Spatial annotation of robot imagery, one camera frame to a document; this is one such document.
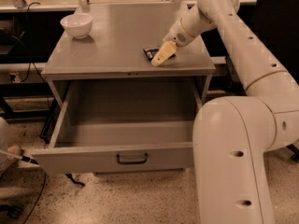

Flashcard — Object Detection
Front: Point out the white ceramic bowl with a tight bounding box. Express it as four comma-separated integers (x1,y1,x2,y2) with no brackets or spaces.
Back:
60,13,93,38

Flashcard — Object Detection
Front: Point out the black drawer handle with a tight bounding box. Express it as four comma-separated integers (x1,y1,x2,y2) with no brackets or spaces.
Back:
116,153,148,165

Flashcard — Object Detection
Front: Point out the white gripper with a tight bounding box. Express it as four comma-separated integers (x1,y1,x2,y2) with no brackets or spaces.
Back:
151,18,196,66

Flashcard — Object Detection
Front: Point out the blue rxbar blueberry wrapper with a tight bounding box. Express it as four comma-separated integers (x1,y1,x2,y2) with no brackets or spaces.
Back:
143,47,176,62

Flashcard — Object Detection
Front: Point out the metal rod with black tip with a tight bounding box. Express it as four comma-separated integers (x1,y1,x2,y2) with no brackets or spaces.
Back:
0,149,38,165

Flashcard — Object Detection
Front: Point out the black office chair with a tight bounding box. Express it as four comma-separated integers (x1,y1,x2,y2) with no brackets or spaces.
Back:
238,0,299,82

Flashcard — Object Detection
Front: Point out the black cable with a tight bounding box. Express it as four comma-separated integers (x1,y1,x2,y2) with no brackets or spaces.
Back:
18,2,54,224

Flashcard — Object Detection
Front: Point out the person's hand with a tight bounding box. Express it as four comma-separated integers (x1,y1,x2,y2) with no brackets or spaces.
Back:
7,146,22,164

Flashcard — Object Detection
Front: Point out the white wall power outlet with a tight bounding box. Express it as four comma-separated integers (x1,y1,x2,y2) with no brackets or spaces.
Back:
9,73,20,83

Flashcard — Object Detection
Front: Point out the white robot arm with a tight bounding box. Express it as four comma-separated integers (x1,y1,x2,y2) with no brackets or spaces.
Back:
151,0,299,224

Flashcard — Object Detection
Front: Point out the open grey top drawer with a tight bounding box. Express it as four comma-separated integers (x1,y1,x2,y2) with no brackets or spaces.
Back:
33,77,201,174

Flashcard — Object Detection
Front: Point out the grey metal cabinet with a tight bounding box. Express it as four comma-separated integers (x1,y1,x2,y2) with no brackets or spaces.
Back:
41,2,217,175

